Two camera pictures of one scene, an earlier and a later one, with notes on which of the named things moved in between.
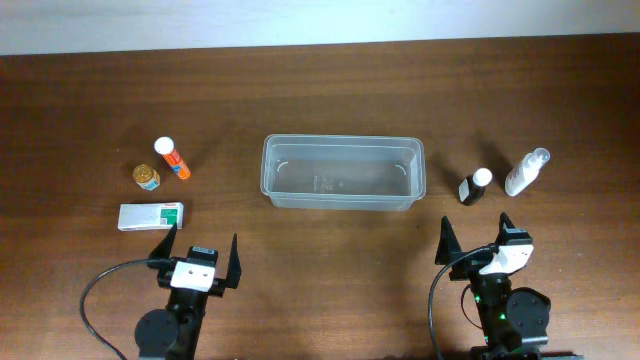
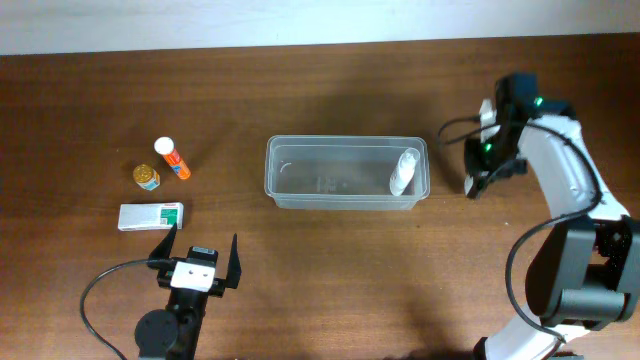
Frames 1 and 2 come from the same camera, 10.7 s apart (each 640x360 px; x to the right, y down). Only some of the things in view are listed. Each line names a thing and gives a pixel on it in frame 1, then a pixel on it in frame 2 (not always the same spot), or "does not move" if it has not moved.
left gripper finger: (162, 251) does not move
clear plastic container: (343, 172) does not move
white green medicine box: (150, 216) does not move
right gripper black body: (469, 271) to (486, 157)
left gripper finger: (234, 270) does not move
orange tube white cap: (165, 145) does not move
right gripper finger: (503, 219) to (479, 183)
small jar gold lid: (146, 177) does not move
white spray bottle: (520, 178) to (403, 171)
